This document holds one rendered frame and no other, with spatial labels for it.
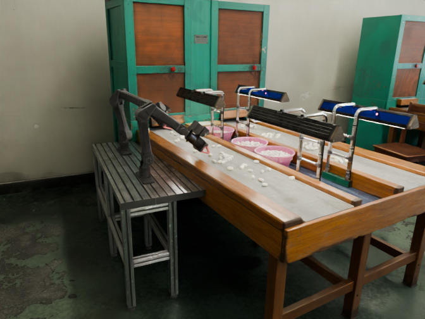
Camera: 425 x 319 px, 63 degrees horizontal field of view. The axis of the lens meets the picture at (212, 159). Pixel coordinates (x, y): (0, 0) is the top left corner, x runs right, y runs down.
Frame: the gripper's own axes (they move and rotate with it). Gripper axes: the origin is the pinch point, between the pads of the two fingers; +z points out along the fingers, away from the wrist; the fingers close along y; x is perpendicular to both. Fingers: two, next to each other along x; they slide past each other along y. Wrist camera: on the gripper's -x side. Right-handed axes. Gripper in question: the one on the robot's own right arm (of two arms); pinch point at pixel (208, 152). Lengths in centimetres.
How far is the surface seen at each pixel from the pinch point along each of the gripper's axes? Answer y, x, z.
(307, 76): 160, -181, 159
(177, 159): 8.7, 15.0, -10.3
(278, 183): -53, -5, 12
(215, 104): 12.6, -28.7, -10.0
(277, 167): -38.3, -14.9, 19.4
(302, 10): 162, -228, 94
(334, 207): -88, -8, 14
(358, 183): -69, -33, 47
